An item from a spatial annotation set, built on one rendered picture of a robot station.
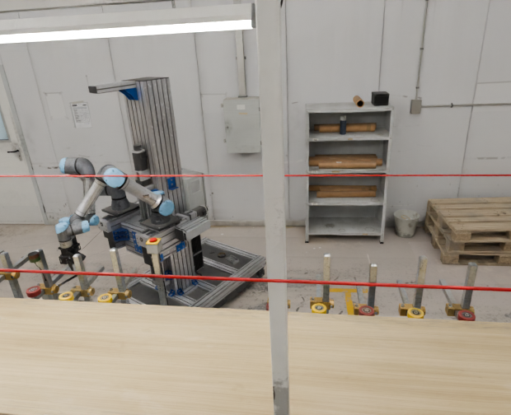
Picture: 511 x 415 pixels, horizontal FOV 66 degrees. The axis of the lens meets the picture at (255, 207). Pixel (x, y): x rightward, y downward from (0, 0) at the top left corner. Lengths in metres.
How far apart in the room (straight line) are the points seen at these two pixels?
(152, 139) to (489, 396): 2.50
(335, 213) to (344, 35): 2.05
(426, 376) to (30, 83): 5.11
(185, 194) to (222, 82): 1.78
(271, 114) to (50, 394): 1.59
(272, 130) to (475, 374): 1.48
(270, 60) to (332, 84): 3.73
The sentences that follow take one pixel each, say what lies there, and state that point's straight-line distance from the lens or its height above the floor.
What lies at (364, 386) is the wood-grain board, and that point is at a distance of 1.87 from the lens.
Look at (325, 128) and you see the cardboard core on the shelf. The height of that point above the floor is 1.31.
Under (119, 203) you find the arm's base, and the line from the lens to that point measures 3.35.
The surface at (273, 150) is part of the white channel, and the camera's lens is 0.94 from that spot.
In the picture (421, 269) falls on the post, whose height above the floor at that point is 1.10.
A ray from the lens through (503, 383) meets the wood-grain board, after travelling 2.06.
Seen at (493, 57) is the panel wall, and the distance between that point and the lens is 4.98.
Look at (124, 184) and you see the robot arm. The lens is 2.67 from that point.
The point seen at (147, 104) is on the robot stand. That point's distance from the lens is 3.00.
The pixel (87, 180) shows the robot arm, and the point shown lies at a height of 1.41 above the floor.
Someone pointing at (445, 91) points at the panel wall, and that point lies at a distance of 4.86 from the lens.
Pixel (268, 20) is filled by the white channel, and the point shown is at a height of 2.30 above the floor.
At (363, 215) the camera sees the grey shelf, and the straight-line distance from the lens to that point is 5.08.
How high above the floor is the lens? 2.27
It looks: 23 degrees down
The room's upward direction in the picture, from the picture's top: 3 degrees counter-clockwise
